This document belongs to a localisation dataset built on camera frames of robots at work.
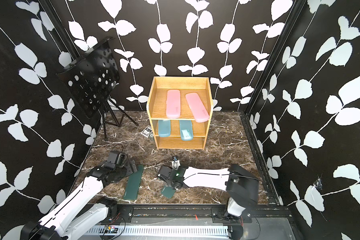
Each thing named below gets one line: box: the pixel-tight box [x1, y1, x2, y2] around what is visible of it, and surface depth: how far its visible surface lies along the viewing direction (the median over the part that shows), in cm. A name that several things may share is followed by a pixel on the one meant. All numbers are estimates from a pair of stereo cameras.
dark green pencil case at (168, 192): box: [161, 186, 176, 199], surface depth 82 cm
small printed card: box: [140, 125, 153, 138], surface depth 109 cm
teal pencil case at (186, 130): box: [179, 120, 194, 141], surface depth 88 cm
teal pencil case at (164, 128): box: [158, 119, 171, 138], surface depth 89 cm
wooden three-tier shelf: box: [146, 76, 214, 150], surface depth 87 cm
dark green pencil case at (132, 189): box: [123, 164, 144, 200], surface depth 83 cm
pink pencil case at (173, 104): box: [166, 89, 181, 119], surface depth 80 cm
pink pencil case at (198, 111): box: [185, 92, 209, 123], surface depth 80 cm
